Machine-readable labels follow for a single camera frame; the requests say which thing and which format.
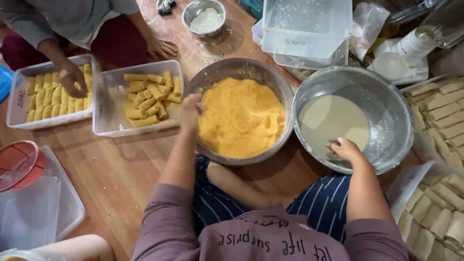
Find large metal batter bowl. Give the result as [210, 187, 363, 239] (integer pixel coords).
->
[292, 66, 415, 175]

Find heap of breaded rolls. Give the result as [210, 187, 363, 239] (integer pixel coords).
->
[123, 71, 182, 128]

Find stack of clear plastic containers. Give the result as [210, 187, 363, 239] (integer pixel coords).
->
[252, 0, 353, 70]

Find tray of plain rolls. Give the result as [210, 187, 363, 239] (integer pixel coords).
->
[400, 74, 464, 172]

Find clear container with loose rolls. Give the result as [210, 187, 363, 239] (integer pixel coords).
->
[92, 60, 185, 138]

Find person's leg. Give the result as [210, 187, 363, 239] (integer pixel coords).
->
[207, 162, 301, 211]

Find person's left hand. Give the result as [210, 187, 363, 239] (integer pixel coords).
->
[178, 94, 207, 133]

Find clear container with arranged rolls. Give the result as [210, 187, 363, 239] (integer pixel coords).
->
[6, 54, 98, 130]

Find large metal breadcrumb bowl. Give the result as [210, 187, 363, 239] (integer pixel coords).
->
[183, 58, 295, 166]

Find clear plastic bag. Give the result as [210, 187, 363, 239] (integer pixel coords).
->
[350, 3, 391, 60]

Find round white plastic lid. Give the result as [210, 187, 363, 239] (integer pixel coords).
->
[371, 52, 409, 81]

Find orange breadcrumbs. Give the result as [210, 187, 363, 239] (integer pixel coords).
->
[199, 77, 286, 159]

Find white flour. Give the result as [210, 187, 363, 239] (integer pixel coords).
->
[190, 8, 223, 34]

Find clear container of plain rolls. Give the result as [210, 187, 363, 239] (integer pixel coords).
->
[386, 161, 464, 261]

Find person's navy striped shorts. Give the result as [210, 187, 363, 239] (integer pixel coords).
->
[192, 154, 390, 244]

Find clear plastic bottle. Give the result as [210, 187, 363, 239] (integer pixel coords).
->
[397, 0, 464, 60]

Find red plastic strainer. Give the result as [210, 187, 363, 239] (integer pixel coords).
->
[0, 140, 48, 193]

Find teal plastic box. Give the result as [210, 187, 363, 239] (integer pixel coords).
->
[239, 0, 264, 20]

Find round clear tub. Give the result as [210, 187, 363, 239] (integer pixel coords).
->
[0, 248, 38, 261]

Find person's right hand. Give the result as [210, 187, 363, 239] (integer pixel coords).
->
[326, 137, 365, 165]

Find dark cloth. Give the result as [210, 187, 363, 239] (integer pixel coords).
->
[156, 0, 177, 15]

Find small metal bowl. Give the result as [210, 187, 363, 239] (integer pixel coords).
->
[181, 0, 227, 38]

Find blue plastic item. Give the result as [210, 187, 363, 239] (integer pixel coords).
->
[0, 65, 15, 104]

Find empty clear plastic container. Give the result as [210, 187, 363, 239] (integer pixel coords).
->
[0, 145, 86, 251]

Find rows of breaded rolls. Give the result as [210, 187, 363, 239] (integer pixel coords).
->
[26, 64, 93, 123]

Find person's mauve shirt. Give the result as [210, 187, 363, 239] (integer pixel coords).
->
[131, 183, 410, 261]

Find pale liquid batter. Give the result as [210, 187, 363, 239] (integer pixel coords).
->
[298, 95, 370, 162]

